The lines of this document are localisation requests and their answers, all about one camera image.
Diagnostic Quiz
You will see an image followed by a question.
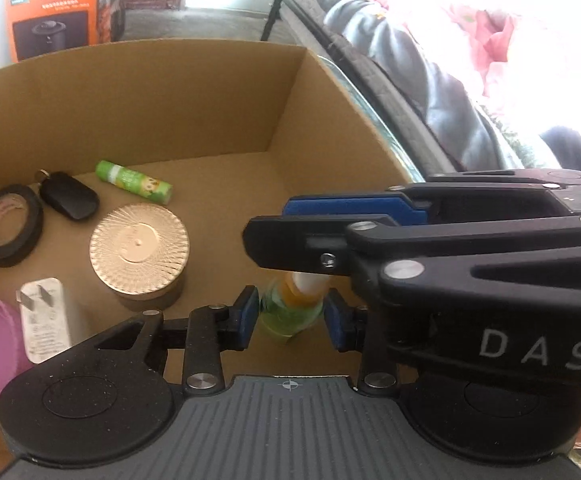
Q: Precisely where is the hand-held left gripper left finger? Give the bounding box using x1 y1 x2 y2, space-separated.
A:
93 285 261 393

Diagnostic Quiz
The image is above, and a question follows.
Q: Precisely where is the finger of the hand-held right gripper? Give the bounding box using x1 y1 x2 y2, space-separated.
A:
243 212 581 312
283 170 581 225

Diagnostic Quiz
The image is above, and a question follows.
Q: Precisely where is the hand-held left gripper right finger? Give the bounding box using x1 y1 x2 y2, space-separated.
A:
323 291 401 396

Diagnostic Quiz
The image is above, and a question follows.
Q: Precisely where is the green dropper bottle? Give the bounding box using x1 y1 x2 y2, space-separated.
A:
258 272 329 345

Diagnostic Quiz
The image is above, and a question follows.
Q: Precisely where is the gold lid jar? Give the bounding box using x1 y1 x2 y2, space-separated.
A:
89 203 190 309

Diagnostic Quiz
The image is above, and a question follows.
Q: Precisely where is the green lip balm tube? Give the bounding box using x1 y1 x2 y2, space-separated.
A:
95 160 174 204

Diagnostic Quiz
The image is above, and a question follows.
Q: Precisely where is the brown cardboard box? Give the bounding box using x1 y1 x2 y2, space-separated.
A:
0 40 424 453

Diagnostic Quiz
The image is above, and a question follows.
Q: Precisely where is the white charger plug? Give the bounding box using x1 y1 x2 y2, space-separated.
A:
15 277 74 365

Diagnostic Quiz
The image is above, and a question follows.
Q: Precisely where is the black key fob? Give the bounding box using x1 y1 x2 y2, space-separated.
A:
35 169 100 221

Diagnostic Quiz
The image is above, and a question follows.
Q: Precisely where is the black tape roll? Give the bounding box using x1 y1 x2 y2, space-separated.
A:
0 184 44 268

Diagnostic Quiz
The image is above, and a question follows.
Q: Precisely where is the grey clothing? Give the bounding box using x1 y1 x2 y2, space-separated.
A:
275 0 526 181

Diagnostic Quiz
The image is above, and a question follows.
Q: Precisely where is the pink cloth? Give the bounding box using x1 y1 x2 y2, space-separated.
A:
345 0 521 96

